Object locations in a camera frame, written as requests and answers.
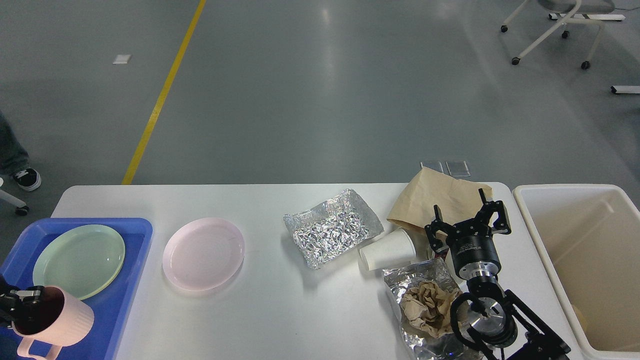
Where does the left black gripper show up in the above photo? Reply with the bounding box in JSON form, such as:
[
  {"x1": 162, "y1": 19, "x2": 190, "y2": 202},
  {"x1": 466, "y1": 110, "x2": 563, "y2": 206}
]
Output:
[{"x1": 0, "y1": 275, "x2": 45, "y2": 328}]

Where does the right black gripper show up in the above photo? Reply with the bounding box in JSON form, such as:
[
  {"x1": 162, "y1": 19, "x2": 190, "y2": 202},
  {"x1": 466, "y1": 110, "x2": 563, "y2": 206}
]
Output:
[{"x1": 424, "y1": 188, "x2": 512, "y2": 280}]

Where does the pink ribbed mug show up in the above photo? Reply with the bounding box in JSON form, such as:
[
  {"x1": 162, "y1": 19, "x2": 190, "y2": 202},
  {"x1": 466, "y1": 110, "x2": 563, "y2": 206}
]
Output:
[{"x1": 13, "y1": 285, "x2": 95, "y2": 360}]

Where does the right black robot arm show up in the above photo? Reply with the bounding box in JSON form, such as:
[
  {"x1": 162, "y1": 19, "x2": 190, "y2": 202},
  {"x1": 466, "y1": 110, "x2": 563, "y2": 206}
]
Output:
[{"x1": 424, "y1": 189, "x2": 570, "y2": 360}]

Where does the brown paper bag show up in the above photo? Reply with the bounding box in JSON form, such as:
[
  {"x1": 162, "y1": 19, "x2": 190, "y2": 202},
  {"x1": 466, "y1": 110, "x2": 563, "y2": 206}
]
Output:
[{"x1": 386, "y1": 167, "x2": 493, "y2": 251}]

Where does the light green plate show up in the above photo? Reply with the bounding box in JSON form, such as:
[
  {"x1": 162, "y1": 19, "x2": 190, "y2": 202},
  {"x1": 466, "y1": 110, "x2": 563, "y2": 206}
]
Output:
[{"x1": 32, "y1": 224, "x2": 126, "y2": 300}]

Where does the white paper cup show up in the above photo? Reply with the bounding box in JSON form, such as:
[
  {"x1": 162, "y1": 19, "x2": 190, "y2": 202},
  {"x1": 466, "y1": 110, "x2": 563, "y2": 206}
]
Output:
[{"x1": 359, "y1": 227, "x2": 416, "y2": 271}]

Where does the flat crumpled foil sheet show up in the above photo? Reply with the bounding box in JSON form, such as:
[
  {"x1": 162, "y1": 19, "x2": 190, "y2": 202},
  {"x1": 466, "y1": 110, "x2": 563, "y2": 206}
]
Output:
[{"x1": 383, "y1": 259, "x2": 483, "y2": 360}]

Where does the blue plastic tray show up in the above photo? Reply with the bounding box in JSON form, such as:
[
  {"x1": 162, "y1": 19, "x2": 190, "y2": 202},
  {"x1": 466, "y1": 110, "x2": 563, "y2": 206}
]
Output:
[{"x1": 1, "y1": 218, "x2": 153, "y2": 360}]

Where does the crumpled brown paper ball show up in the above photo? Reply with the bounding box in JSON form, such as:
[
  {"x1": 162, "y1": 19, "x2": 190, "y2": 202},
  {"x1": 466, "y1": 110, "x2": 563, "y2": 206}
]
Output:
[{"x1": 400, "y1": 281, "x2": 463, "y2": 338}]

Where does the white chair base left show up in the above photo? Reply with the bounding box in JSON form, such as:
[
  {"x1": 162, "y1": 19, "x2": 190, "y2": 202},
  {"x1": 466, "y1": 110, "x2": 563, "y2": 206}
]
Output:
[{"x1": 0, "y1": 189, "x2": 30, "y2": 217}]

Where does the beige plastic bin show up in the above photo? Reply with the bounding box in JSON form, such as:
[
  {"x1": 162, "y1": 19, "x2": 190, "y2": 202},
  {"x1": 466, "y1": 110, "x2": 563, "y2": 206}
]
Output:
[{"x1": 512, "y1": 184, "x2": 640, "y2": 360}]

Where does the aluminium foil tray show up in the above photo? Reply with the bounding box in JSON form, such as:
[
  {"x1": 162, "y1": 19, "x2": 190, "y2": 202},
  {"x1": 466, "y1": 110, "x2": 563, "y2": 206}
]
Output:
[{"x1": 283, "y1": 188, "x2": 384, "y2": 270}]

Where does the pink plate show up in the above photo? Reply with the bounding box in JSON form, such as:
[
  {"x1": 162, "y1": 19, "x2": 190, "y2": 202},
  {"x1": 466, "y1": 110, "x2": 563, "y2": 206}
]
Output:
[{"x1": 162, "y1": 217, "x2": 246, "y2": 294}]

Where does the white bar on floor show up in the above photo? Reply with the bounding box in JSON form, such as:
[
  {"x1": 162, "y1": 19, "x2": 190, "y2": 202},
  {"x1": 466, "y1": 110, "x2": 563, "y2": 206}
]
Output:
[{"x1": 610, "y1": 85, "x2": 640, "y2": 95}]

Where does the white rolling chair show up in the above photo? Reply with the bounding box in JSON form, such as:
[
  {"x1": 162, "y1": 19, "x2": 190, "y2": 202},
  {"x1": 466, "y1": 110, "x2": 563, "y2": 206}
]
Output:
[{"x1": 510, "y1": 0, "x2": 626, "y2": 70}]

